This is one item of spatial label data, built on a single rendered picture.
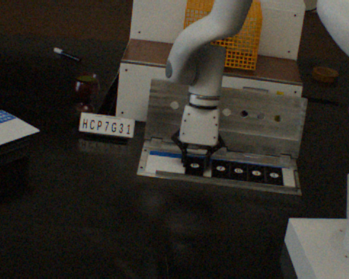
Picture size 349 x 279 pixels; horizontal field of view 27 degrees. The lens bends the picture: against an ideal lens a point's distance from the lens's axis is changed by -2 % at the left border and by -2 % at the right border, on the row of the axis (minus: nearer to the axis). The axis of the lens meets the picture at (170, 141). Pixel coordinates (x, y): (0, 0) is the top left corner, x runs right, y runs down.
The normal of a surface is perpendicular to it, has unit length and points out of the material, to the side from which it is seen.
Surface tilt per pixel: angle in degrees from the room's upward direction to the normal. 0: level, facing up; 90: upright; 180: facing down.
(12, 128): 0
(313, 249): 4
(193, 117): 76
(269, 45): 90
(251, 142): 81
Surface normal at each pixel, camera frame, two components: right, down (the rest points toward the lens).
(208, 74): 0.29, 0.27
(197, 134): -0.04, 0.21
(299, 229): 0.07, -0.92
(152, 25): -0.07, 0.43
